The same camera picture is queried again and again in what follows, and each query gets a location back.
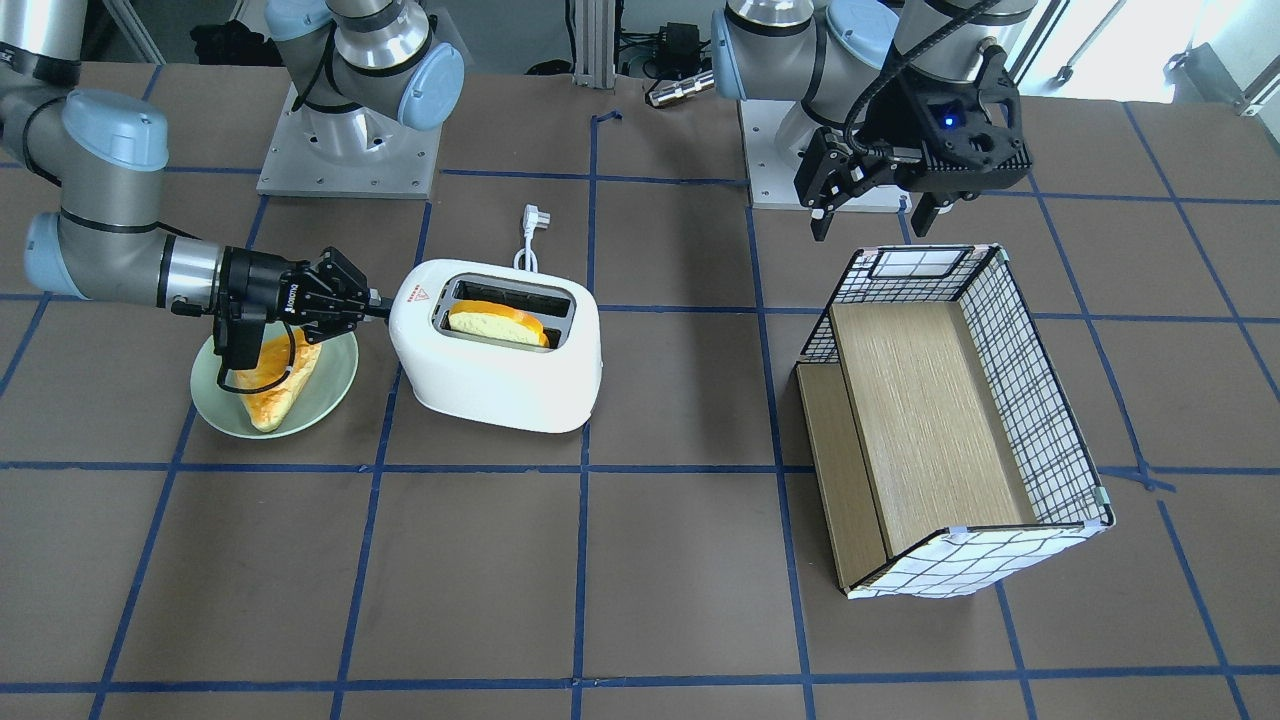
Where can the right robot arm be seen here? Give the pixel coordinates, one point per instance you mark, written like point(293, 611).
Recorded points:
point(107, 153)

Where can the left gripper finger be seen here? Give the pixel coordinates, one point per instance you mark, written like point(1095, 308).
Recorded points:
point(829, 199)
point(929, 208)

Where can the light green plate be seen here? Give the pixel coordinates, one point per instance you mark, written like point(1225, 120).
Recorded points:
point(221, 406)

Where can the wire basket with wood shelf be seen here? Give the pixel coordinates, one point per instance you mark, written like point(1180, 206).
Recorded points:
point(947, 454)

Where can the aluminium frame post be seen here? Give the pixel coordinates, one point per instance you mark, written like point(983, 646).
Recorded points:
point(593, 27)

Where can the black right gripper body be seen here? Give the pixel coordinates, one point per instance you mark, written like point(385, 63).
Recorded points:
point(254, 284)

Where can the bread slice in toaster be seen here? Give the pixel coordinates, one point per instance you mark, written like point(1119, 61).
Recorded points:
point(495, 321)

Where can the white toaster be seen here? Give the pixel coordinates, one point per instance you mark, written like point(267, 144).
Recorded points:
point(548, 390)

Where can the yellow bread wedge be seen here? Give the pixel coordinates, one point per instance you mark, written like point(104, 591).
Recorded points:
point(285, 365)

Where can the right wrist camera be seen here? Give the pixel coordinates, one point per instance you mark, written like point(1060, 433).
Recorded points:
point(237, 336)

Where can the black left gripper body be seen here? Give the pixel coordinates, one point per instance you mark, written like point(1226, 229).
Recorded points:
point(902, 127)

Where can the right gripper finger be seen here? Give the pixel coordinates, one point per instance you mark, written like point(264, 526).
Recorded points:
point(376, 302)

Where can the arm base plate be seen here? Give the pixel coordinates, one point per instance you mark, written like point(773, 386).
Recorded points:
point(355, 155)
point(774, 133)

